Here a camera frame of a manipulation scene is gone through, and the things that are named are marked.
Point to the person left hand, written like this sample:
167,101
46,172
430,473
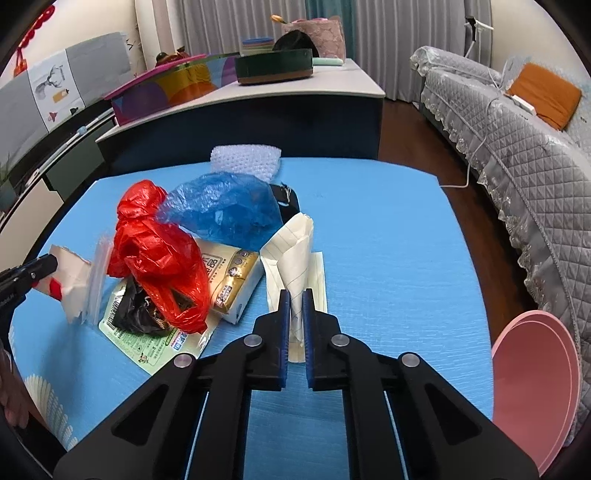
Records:
14,397

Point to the stacked coloured bowls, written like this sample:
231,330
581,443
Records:
256,46

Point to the pink quilted basket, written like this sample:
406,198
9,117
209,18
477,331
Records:
327,34

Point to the green snack wrapper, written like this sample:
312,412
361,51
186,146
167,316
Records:
150,352

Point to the black hat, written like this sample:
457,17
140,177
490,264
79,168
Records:
296,40

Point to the white top coffee table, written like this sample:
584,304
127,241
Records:
335,113

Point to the colourful storage box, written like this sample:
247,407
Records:
171,84

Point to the orange cushion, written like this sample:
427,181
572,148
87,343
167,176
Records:
554,98

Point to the red chinese knot decoration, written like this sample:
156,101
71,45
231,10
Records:
20,62

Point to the pink trash bin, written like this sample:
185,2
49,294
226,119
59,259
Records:
537,384

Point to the red plastic bag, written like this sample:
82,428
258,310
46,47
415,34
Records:
165,261

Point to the blue plastic bag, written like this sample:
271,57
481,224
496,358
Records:
229,208

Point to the dark green round bowl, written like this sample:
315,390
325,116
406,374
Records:
274,67

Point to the black plastic bag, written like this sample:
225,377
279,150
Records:
137,314

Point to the grey quilted sofa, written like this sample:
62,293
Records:
538,178

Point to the cream paper bag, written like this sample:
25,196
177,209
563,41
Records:
316,282

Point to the yellow tissue pack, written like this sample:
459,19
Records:
233,274

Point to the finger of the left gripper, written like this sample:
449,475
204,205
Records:
16,282

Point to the white floor lamp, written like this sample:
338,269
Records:
476,27

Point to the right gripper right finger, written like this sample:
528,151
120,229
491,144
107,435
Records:
403,419

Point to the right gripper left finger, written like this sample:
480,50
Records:
189,420

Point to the grey curtains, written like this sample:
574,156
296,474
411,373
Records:
380,36

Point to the clear plastic bag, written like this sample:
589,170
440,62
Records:
96,279

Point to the white foam fruit net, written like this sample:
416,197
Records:
261,161

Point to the tv cabinet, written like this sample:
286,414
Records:
51,192

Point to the grey covered television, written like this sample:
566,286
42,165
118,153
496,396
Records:
50,92

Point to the red white torn carton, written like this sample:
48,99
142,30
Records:
69,284

